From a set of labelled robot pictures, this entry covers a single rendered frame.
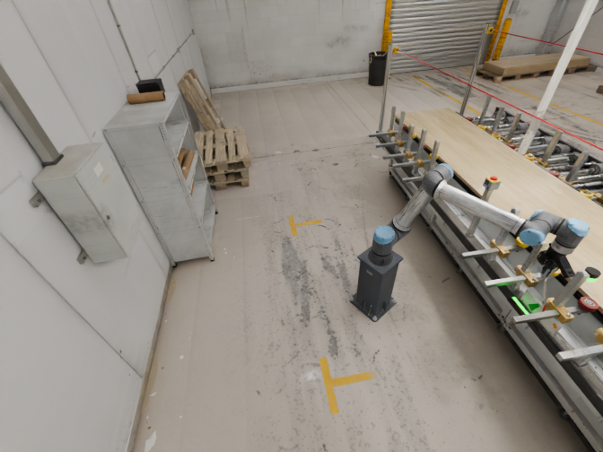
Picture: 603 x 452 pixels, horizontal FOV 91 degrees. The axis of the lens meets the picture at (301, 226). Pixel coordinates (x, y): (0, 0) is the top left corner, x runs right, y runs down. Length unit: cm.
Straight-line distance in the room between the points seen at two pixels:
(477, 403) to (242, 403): 166
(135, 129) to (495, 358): 328
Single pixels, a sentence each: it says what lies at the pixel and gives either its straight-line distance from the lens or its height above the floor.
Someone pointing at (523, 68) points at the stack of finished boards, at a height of 26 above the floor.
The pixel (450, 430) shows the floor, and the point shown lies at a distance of 256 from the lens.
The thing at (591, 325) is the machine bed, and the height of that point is 74.
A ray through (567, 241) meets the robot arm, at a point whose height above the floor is 130.
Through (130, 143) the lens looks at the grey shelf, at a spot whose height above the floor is 142.
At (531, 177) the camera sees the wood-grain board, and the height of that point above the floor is 90.
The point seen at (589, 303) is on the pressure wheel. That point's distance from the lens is 226.
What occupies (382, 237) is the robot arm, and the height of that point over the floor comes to 87.
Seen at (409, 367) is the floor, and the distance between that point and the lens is 264.
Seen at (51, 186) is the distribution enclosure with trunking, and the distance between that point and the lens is 195.
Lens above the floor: 235
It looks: 41 degrees down
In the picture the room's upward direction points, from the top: 4 degrees counter-clockwise
